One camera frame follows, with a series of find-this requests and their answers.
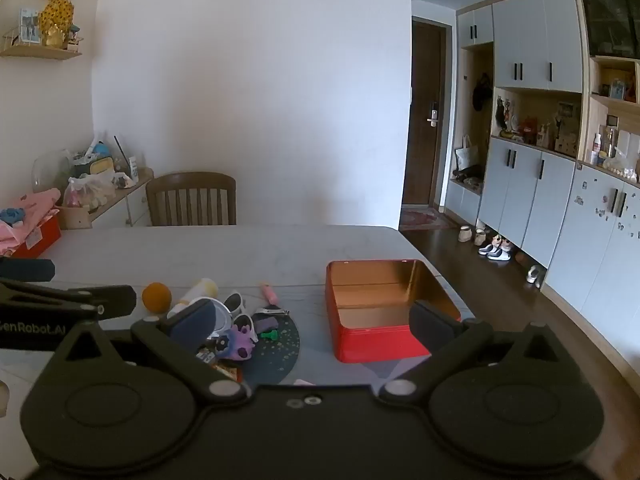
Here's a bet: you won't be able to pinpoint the grey wall cabinet unit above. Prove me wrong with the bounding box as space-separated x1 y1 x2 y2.
444 0 640 322

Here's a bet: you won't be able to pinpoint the purple flower toy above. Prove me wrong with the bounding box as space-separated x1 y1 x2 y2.
214 324 257 362

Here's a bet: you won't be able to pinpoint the wooden wall shelf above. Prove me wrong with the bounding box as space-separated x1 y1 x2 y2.
0 30 84 61

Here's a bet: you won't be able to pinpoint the orange ball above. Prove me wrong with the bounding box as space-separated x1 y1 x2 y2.
142 282 171 312

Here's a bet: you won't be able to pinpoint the patterned doormat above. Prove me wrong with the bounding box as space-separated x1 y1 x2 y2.
399 208 454 231

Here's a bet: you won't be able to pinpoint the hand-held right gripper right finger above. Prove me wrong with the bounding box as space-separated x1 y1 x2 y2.
382 300 569 406

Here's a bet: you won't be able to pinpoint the white sunglasses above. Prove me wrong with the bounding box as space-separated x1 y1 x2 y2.
220 291 261 345

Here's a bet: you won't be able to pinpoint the snack packet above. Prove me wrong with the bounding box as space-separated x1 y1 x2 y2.
196 347 244 382

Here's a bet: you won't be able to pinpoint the white sneakers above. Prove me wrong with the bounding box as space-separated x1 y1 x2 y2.
478 241 512 262

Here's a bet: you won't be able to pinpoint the green storage container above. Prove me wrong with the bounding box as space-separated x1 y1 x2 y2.
73 156 115 179

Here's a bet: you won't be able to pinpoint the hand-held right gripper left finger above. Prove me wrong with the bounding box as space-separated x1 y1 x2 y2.
50 299 249 404

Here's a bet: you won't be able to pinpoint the red tin box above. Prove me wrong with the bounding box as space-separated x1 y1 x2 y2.
325 259 462 364

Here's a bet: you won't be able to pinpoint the white tote bag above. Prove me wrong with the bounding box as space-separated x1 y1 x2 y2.
453 134 480 172

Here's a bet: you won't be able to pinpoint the golden ornament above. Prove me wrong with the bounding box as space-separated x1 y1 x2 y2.
38 0 75 49

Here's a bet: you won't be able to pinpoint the red box with pink cloth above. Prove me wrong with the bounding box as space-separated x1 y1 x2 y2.
0 188 62 256

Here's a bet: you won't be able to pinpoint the brown door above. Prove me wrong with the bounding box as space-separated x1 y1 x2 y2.
402 16 446 209

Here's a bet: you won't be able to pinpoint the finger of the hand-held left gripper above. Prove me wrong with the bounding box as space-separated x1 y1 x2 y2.
0 258 56 282
0 280 137 319

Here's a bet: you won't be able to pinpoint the white cream bottle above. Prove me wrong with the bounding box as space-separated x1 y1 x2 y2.
167 278 220 319

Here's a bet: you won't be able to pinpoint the clear plastic bag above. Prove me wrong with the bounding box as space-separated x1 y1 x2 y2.
62 172 119 211

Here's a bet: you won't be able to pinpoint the wooden sideboard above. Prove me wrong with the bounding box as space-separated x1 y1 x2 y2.
59 167 155 230

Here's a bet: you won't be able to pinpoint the wooden chair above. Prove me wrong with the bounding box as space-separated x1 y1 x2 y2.
145 172 237 227

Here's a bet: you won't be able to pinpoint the small photo frame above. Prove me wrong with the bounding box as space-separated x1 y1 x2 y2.
19 8 41 44

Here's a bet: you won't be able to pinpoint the red cardboard box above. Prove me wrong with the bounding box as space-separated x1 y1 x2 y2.
10 215 62 260

